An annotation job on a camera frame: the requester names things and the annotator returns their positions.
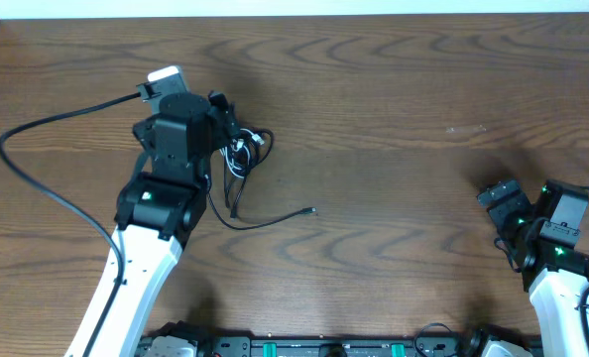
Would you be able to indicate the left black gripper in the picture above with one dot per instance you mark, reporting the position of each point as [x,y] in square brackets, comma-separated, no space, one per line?
[220,102]

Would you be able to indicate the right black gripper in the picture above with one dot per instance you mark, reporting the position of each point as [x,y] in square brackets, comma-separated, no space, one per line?
[496,196]

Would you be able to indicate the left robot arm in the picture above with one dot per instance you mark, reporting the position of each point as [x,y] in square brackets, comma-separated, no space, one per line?
[156,211]

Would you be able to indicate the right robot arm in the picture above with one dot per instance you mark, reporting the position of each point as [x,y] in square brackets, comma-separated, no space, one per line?
[539,240]

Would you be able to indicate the clear tape piece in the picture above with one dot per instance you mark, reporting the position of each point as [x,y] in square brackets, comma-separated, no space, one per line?
[466,129]

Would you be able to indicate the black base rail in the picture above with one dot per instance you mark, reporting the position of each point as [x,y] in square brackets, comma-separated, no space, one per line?
[435,339]

